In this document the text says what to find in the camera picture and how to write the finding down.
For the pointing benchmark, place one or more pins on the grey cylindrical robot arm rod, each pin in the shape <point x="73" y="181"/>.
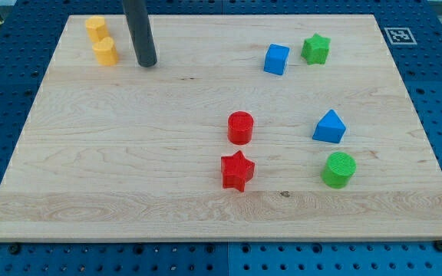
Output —
<point x="140" y="31"/>

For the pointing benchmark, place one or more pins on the light wooden board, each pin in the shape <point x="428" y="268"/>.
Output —
<point x="132" y="154"/>

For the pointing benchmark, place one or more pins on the red cylinder block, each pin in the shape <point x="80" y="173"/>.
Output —
<point x="240" y="126"/>

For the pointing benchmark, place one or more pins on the red star block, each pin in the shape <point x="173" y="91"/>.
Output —
<point x="236" y="171"/>

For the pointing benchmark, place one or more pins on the blue cube block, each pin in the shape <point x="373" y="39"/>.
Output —
<point x="276" y="59"/>

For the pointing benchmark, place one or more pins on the blue triangular prism block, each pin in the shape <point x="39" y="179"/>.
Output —
<point x="330" y="128"/>

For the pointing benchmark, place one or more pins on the green cylinder block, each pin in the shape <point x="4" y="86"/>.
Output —
<point x="338" y="170"/>

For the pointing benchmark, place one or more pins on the green star block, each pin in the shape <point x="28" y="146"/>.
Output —
<point x="315" y="49"/>

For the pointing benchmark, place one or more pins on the yellow heart block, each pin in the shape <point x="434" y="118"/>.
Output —
<point x="106" y="52"/>

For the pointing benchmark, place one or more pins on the yellow pentagon block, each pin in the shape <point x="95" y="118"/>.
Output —
<point x="96" y="28"/>

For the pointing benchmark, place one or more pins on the white fiducial marker tag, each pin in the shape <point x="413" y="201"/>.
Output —
<point x="400" y="36"/>

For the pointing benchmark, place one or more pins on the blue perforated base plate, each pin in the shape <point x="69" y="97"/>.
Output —
<point x="28" y="38"/>

